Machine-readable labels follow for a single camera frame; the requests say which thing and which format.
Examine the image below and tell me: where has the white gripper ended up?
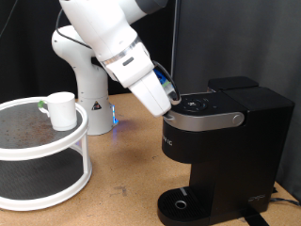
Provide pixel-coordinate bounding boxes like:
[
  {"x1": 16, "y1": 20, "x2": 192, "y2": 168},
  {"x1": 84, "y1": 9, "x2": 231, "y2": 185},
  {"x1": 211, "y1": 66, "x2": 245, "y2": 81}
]
[{"x1": 128, "y1": 70, "x2": 173, "y2": 119}]

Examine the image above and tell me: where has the white mug green-taped handle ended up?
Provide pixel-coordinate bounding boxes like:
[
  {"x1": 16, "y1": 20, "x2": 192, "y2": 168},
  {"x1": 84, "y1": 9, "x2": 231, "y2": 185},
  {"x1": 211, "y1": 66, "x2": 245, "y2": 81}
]
[{"x1": 37, "y1": 90, "x2": 78, "y2": 132}]

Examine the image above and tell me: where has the black Keurig coffee machine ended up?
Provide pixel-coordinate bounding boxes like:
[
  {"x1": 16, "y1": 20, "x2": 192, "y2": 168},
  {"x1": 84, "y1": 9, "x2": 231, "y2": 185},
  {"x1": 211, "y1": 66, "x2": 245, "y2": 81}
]
[{"x1": 156, "y1": 75, "x2": 295, "y2": 226}]

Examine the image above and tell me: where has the grey backdrop curtain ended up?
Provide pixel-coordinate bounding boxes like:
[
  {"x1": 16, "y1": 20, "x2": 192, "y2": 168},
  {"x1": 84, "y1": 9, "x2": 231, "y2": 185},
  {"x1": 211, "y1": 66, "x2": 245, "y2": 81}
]
[{"x1": 170, "y1": 0, "x2": 301, "y2": 202}]

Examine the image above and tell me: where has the white two-tier turntable shelf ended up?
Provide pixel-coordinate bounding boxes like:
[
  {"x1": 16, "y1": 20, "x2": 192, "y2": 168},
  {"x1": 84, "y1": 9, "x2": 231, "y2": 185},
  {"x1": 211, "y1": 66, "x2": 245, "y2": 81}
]
[{"x1": 0, "y1": 96, "x2": 93, "y2": 212}]

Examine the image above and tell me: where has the black backdrop curtain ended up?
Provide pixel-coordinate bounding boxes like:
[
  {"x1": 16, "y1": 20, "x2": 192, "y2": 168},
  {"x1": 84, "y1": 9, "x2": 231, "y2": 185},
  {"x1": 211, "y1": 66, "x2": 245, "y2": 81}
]
[{"x1": 0, "y1": 0, "x2": 177, "y2": 103}]

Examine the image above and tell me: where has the black tape strip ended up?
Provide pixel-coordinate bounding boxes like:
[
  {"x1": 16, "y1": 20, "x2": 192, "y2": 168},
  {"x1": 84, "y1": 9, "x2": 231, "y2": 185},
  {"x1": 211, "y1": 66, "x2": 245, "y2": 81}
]
[{"x1": 241, "y1": 208, "x2": 271, "y2": 226}]

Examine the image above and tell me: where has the black robot camera cable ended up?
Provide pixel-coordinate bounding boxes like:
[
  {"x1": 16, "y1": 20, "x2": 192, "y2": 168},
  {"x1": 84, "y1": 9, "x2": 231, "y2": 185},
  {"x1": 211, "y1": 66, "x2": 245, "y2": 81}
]
[{"x1": 55, "y1": 8, "x2": 182, "y2": 102}]

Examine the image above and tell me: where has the braided grey power cord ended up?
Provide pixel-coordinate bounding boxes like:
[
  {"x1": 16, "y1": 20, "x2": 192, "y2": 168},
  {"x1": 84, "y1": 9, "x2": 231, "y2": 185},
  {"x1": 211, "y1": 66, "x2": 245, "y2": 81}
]
[{"x1": 269, "y1": 197, "x2": 301, "y2": 208}]

